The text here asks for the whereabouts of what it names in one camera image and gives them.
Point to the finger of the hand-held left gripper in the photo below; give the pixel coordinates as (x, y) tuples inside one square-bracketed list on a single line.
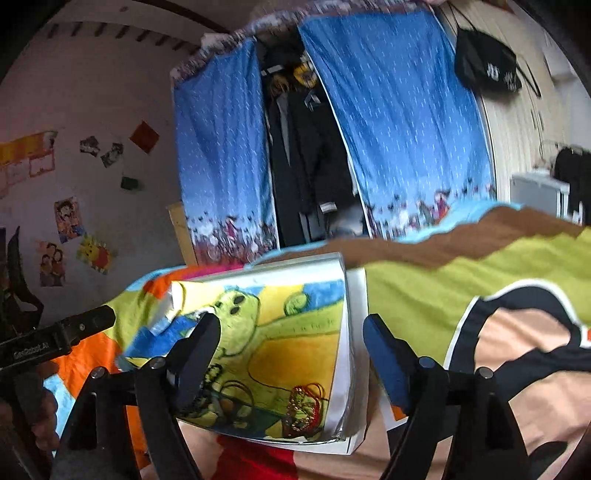
[(87, 325)]

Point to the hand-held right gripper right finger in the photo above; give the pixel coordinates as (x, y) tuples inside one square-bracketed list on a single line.
[(383, 364)]

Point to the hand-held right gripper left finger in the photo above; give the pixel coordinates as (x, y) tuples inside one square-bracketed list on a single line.
[(198, 360)]

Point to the silver metal tray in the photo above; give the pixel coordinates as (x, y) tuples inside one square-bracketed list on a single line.
[(355, 346)]

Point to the person's left hand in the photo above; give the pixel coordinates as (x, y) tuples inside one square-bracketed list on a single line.
[(41, 415)]

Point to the black office chair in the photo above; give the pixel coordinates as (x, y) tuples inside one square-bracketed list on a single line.
[(16, 295)]

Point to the cartoon family poster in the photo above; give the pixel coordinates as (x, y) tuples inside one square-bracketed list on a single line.
[(51, 264)]

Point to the yellow bear poster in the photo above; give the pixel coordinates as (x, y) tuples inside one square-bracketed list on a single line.
[(96, 254)]

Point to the colourful striped bed blanket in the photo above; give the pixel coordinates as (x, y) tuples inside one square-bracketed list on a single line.
[(415, 286)]

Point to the cartoon drawing paper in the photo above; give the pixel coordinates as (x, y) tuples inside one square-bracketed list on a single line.
[(286, 332)]

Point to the anime character poster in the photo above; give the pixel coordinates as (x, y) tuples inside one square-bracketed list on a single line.
[(69, 220)]

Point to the red diamond paper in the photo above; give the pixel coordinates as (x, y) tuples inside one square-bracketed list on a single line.
[(144, 137)]

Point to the blue dotted curtain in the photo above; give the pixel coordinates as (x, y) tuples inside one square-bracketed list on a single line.
[(401, 120), (221, 147)]

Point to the hanging dark clothes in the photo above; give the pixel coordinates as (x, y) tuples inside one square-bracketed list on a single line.
[(309, 152)]

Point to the white storage box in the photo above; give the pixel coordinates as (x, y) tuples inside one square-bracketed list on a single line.
[(538, 194)]

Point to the black clothes heap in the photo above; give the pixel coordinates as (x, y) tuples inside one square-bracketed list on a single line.
[(575, 180)]

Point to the patterned wardrobe valance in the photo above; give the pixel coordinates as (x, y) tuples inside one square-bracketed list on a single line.
[(217, 48)]

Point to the small wall photo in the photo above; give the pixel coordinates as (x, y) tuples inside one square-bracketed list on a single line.
[(89, 146), (112, 155)]

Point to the group of wall certificates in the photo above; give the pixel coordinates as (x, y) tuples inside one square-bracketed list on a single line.
[(32, 157)]

